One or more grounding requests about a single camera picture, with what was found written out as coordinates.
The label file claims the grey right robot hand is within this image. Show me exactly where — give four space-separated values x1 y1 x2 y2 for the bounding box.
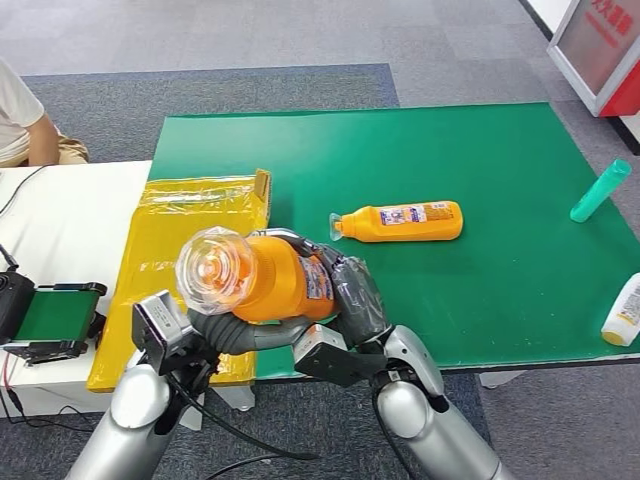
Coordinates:
248 227 392 350

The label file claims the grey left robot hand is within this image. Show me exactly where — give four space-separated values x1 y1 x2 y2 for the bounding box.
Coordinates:
186 307 315 357

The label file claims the orange bottle with clear cap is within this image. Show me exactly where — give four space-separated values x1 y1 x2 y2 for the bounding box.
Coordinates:
174 226 337 324
328 200 464 244

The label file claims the teal green plastic bottle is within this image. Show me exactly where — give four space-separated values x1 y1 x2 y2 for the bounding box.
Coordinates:
570 159 632 225

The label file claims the white bottle with yellow cap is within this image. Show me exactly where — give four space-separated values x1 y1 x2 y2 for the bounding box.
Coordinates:
601 272 640 348

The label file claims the white table foot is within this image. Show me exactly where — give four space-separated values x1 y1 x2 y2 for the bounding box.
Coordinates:
212 386 256 413
477 369 521 391

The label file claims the yellow taped cardboard box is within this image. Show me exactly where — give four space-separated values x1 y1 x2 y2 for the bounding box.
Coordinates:
85 168 273 393

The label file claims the green table mat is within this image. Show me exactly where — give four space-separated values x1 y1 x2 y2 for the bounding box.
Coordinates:
149 102 640 382

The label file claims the small green belt conveyor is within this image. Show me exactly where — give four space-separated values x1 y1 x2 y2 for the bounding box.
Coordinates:
5 282 109 368

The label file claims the black electronic device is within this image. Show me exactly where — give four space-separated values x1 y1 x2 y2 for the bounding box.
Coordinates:
0 243 36 346

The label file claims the person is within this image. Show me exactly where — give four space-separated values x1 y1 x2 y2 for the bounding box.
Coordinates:
0 58 90 169

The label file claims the red and white sign stand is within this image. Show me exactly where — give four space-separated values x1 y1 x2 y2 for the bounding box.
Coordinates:
546 0 640 119

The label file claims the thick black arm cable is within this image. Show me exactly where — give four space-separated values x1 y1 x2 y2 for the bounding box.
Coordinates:
205 452 281 480
167 374 321 463

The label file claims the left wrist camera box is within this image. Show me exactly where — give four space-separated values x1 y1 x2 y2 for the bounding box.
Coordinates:
131 290 193 376

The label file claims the red cable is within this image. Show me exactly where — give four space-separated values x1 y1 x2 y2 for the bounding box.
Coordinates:
2 351 16 399

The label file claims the thin black cable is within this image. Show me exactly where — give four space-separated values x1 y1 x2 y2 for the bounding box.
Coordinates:
0 165 47 220

